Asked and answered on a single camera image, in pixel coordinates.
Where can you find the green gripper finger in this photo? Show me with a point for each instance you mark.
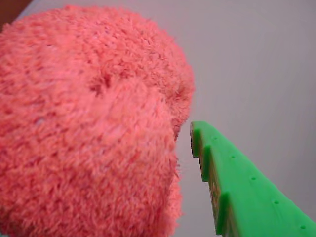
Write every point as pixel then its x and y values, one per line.
pixel 247 202

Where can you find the pink fluffy plush toy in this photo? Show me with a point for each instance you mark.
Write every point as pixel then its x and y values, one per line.
pixel 86 123

